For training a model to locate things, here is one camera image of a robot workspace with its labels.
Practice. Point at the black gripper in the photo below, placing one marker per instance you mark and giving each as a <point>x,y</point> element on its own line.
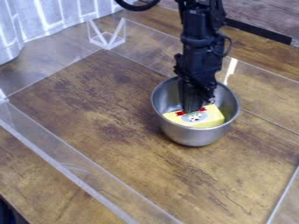
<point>197,65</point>

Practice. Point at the yellow butter block toy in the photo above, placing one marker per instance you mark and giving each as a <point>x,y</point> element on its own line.
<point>205,118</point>

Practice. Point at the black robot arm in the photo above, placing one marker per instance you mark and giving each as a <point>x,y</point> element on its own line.
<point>202,20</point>

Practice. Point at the silver metal pot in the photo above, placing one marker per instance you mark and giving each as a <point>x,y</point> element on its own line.
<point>165,100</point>

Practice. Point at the black strip on table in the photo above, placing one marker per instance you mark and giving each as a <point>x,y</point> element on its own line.
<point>259,31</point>

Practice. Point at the white grey curtain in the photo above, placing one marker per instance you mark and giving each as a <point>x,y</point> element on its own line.
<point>32,19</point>

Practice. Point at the clear acrylic enclosure panel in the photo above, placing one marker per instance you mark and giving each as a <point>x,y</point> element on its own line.
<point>87,120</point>

